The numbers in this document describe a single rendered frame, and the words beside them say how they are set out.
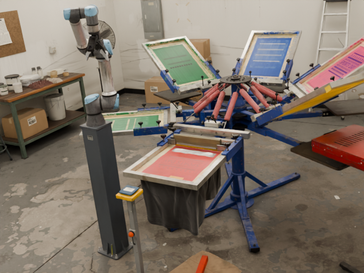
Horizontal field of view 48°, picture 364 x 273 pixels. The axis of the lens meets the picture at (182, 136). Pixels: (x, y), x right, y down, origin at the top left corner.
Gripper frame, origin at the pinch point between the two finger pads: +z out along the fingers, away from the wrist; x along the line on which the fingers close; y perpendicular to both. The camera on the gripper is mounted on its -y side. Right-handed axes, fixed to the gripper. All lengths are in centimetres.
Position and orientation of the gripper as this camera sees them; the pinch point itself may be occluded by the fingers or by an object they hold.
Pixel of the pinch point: (97, 61)
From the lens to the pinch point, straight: 284.9
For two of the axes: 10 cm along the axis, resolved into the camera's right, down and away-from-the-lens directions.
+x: -9.8, -0.6, 1.8
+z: 0.4, 8.5, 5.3
